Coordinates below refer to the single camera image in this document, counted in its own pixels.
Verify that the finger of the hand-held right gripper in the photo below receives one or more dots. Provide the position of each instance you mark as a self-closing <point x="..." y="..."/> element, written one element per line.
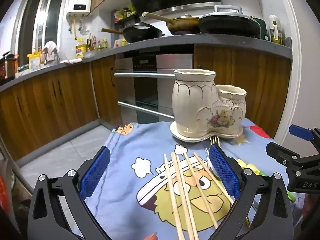
<point x="280" y="150"/>
<point x="300" y="131"/>

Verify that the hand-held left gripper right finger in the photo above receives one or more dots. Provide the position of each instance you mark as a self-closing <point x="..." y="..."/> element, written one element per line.
<point x="223" y="170"/>

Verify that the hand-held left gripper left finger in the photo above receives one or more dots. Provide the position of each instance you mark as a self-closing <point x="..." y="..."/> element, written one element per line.
<point x="96" y="172"/>

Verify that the silver metal fork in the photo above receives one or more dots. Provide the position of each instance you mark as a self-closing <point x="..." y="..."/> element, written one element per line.
<point x="208" y="158"/>

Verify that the green plastic utensil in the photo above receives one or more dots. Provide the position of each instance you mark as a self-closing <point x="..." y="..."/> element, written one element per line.
<point x="291" y="197"/>

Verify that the yellow plastic spoon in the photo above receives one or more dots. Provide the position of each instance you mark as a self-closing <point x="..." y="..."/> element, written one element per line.
<point x="250" y="166"/>

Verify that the wooden chopstick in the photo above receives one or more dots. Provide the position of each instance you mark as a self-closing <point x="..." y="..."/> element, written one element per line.
<point x="200" y="187"/>
<point x="187" y="200"/>
<point x="173" y="195"/>
<point x="212" y="175"/>
<point x="182" y="195"/>

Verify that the cream ceramic utensil holder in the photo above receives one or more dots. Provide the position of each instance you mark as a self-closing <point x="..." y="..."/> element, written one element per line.
<point x="192" y="100"/>

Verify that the person's left hand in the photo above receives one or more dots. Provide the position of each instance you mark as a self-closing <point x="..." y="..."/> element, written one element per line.
<point x="152" y="237"/>

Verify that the blue cartoon printed cloth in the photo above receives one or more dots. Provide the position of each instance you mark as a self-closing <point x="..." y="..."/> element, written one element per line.
<point x="130" y="152"/>

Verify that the wooden base cabinet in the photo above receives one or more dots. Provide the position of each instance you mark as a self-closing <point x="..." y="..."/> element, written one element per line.
<point x="265" y="80"/>
<point x="50" y="100"/>

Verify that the stainless steel built-in oven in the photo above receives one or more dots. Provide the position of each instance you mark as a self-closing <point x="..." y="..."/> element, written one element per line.
<point x="147" y="97"/>

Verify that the red plastic bag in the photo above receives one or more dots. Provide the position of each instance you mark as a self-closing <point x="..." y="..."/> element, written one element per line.
<point x="3" y="195"/>

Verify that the oil dispenser bottle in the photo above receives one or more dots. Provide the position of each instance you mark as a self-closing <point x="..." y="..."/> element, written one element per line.
<point x="276" y="30"/>

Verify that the dark green appliance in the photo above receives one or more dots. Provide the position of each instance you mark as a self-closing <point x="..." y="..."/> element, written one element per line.
<point x="261" y="27"/>

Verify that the white rag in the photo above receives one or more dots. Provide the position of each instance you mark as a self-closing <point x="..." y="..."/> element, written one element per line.
<point x="72" y="61"/>

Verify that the yellow cooking oil bottle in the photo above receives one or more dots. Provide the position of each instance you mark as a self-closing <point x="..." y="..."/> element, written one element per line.
<point x="80" y="51"/>

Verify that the large black lidded pan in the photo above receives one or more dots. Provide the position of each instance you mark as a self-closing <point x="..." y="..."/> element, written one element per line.
<point x="230" y="26"/>

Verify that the yellow food packet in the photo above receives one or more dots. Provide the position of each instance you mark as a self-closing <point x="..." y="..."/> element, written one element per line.
<point x="33" y="61"/>

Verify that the row of sauce bottles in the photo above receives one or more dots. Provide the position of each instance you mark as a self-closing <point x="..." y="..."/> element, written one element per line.
<point x="98" y="43"/>

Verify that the grey kitchen countertop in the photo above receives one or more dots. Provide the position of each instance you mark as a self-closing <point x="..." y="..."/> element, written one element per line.
<point x="200" y="41"/>

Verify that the dark lidded jar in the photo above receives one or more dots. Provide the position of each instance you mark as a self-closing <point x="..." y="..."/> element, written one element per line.
<point x="10" y="65"/>

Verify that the silver pot lid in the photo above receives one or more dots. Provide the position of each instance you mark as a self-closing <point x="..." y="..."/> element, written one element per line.
<point x="228" y="10"/>

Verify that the black wok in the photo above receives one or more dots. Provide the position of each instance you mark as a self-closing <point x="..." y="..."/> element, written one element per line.
<point x="142" y="32"/>

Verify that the spice rack with bottles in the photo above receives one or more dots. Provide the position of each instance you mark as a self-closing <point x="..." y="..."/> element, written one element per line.
<point x="126" y="15"/>

